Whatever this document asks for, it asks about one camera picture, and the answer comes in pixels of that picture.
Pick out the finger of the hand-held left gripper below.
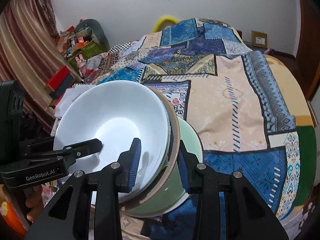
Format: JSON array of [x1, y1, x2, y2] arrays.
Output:
[[24, 137, 103, 167]]

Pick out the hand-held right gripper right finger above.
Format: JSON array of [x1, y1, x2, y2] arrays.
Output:
[[179, 140, 289, 240]]

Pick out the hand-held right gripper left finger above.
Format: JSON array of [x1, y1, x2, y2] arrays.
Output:
[[24, 137, 142, 240]]

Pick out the green bowl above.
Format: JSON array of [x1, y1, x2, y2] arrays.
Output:
[[120, 117, 203, 218]]

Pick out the pink bowl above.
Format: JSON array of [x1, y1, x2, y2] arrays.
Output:
[[117, 86, 181, 209]]

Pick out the white bowl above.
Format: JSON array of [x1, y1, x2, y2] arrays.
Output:
[[53, 81, 170, 200]]

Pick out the person's left hand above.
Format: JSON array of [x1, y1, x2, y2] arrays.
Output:
[[25, 186, 45, 223]]

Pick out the white cloth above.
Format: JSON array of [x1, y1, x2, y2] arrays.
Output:
[[54, 84, 100, 119]]

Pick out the red box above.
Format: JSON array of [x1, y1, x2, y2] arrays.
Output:
[[44, 65, 70, 93]]

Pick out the dark grey box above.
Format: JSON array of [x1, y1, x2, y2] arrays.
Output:
[[49, 75, 75, 99]]

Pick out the striped brown curtain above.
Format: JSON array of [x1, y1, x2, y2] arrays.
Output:
[[0, 0, 75, 130]]

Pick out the patchwork printed blanket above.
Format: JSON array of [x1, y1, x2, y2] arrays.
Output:
[[50, 17, 297, 240]]

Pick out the pink rabbit toy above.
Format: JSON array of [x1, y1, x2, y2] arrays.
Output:
[[76, 54, 87, 77]]

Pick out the green box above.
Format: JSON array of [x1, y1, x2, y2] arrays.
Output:
[[75, 40, 103, 60]]

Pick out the pile of assorted boxes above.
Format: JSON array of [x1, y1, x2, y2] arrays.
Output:
[[56, 25, 100, 58]]

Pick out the grey plush toy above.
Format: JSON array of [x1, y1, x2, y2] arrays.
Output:
[[75, 19, 109, 52]]

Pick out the cardboard box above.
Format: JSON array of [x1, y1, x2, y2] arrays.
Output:
[[251, 30, 268, 47]]

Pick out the brown wooden door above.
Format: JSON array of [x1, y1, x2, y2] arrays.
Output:
[[296, 0, 320, 100]]

